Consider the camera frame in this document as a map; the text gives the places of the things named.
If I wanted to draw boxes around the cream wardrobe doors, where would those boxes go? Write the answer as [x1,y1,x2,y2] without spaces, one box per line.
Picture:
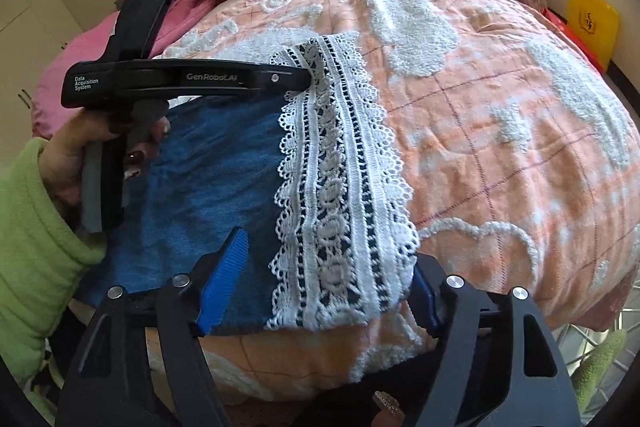
[0,0,81,170]

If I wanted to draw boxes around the green fleece left sleeve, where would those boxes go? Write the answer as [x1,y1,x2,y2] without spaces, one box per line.
[1,139,105,386]

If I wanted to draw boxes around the yellow paper bag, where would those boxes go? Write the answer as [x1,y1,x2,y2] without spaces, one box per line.
[566,0,620,70]

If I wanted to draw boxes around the white wire rack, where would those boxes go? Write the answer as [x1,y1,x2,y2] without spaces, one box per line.
[553,274,639,426]

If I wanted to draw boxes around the person's right hand thumb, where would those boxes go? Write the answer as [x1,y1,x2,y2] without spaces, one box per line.
[371,391,406,427]

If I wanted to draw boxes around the orange white patterned bedspread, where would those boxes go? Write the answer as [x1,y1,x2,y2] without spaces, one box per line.
[164,0,639,401]

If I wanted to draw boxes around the green fleece right sleeve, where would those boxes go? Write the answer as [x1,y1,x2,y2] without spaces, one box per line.
[570,329,627,414]

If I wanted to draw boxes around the person's left hand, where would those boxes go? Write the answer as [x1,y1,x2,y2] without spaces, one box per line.
[37,108,173,208]

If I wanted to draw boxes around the blue denim lace-trimmed pants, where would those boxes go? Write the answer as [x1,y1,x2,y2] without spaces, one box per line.
[76,31,419,335]

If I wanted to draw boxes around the red box by wall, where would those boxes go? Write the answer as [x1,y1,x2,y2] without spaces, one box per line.
[541,9,605,74]

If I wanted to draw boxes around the green fleece sleeve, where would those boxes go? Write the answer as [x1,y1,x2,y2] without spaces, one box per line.
[1,139,105,386]
[570,329,627,414]

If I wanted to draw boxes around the pink folded quilt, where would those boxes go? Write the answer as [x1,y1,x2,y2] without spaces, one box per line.
[30,0,219,141]

